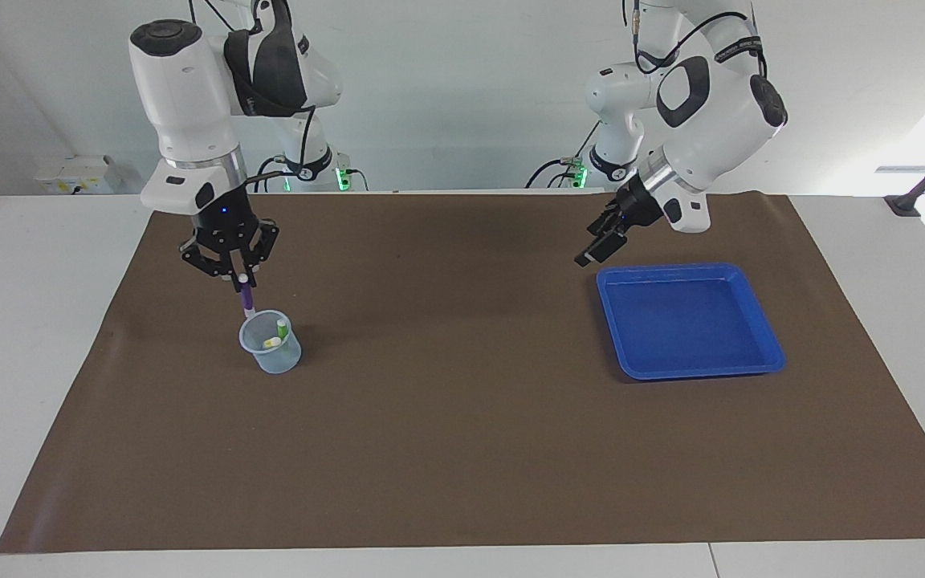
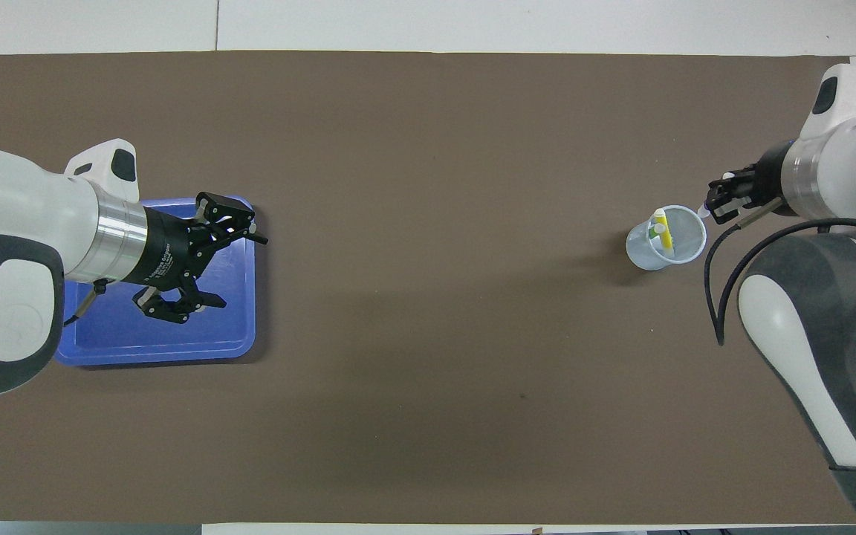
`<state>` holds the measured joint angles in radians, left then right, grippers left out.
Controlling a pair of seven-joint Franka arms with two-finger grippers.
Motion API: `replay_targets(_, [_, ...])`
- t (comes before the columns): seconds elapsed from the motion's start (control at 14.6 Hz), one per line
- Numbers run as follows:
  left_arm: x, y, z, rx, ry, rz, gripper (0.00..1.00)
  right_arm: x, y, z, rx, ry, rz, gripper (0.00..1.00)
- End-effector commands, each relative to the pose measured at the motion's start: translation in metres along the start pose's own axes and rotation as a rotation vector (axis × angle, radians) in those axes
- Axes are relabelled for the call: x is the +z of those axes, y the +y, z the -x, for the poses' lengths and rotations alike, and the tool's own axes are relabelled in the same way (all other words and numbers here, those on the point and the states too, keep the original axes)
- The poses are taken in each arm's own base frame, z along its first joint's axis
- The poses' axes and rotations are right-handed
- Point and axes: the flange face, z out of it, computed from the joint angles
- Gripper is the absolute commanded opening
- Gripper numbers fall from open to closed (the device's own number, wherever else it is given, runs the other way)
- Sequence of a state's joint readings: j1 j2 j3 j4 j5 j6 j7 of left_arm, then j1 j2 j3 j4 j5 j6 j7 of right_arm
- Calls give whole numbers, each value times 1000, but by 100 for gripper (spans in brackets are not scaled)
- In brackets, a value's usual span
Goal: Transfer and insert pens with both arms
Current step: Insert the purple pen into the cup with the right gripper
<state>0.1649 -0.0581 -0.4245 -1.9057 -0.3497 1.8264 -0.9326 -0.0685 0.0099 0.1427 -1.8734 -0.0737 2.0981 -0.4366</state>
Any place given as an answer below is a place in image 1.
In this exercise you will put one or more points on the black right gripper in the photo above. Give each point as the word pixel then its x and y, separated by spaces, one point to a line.
pixel 226 217

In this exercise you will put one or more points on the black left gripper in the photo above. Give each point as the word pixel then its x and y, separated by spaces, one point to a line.
pixel 639 205

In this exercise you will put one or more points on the purple marker pen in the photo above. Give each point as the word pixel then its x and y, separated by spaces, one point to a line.
pixel 246 297

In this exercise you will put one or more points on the green marker pen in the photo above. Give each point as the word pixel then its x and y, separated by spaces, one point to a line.
pixel 279 327

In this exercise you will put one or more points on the yellow marker pen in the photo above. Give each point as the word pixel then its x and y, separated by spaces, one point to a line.
pixel 272 343

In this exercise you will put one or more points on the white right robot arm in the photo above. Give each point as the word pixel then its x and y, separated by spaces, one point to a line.
pixel 189 104

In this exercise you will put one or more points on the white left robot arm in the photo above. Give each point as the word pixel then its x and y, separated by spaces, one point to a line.
pixel 695 96

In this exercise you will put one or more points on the translucent plastic cup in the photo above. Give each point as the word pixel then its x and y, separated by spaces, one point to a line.
pixel 278 357

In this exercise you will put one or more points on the blue plastic tray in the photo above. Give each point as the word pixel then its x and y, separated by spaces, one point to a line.
pixel 687 321

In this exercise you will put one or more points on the brown table mat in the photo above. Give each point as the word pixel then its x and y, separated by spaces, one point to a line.
pixel 462 401

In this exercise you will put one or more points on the white wall socket box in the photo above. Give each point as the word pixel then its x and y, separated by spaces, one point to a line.
pixel 77 177

